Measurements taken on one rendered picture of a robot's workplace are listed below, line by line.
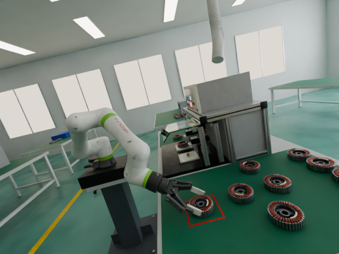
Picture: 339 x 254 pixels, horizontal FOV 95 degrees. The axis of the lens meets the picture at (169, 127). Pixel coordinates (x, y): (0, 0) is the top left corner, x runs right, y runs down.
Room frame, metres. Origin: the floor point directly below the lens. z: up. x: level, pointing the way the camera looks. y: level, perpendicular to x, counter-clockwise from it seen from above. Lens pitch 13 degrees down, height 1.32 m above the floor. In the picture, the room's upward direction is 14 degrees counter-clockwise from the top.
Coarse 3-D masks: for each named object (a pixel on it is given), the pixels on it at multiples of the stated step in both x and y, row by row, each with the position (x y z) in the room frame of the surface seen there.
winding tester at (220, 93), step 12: (204, 84) 1.06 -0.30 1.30; (216, 84) 1.06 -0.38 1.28; (228, 84) 1.06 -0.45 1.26; (240, 84) 1.06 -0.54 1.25; (192, 96) 1.17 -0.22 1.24; (204, 96) 1.06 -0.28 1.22; (216, 96) 1.06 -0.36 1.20; (228, 96) 1.06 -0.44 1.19; (240, 96) 1.06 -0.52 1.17; (192, 108) 1.26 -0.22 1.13; (204, 108) 1.06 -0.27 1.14; (216, 108) 1.06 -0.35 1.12
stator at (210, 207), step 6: (192, 198) 0.67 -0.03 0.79; (198, 198) 0.66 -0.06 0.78; (204, 198) 0.65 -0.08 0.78; (210, 198) 0.64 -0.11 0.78; (192, 204) 0.63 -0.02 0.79; (198, 204) 0.63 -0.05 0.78; (204, 204) 0.62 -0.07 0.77; (210, 204) 0.60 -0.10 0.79; (204, 210) 0.58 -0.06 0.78; (210, 210) 0.58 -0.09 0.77; (198, 216) 0.58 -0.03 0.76; (204, 216) 0.57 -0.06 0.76
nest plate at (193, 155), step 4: (188, 152) 1.23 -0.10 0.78; (192, 152) 1.21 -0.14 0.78; (180, 156) 1.19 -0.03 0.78; (184, 156) 1.17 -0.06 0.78; (188, 156) 1.15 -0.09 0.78; (192, 156) 1.14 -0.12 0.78; (196, 156) 1.12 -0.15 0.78; (180, 160) 1.12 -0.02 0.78; (184, 160) 1.10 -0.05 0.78; (188, 160) 1.09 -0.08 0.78; (192, 160) 1.09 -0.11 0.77
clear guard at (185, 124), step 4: (184, 120) 1.20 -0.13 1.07; (188, 120) 1.16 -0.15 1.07; (192, 120) 1.13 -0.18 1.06; (168, 124) 1.19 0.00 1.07; (172, 124) 1.16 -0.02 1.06; (176, 124) 1.13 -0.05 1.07; (180, 124) 1.09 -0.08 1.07; (184, 124) 1.06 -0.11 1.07; (188, 124) 1.04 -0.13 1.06; (192, 124) 1.01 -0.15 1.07; (196, 124) 0.98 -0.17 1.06; (200, 124) 0.96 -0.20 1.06; (168, 128) 1.07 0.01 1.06; (172, 128) 1.05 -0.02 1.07; (176, 128) 1.02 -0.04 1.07; (180, 128) 0.99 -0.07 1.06; (184, 128) 0.97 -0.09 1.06; (188, 128) 0.96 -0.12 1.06; (168, 132) 0.99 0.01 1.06; (172, 132) 0.96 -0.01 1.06; (164, 136) 1.04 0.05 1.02; (164, 140) 0.96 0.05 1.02
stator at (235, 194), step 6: (234, 186) 0.68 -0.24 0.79; (240, 186) 0.67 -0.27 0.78; (246, 186) 0.66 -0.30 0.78; (234, 192) 0.64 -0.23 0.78; (240, 192) 0.66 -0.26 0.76; (246, 192) 0.65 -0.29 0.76; (252, 192) 0.61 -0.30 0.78; (234, 198) 0.61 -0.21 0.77; (240, 198) 0.60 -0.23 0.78; (246, 198) 0.59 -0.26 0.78; (252, 198) 0.60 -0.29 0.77
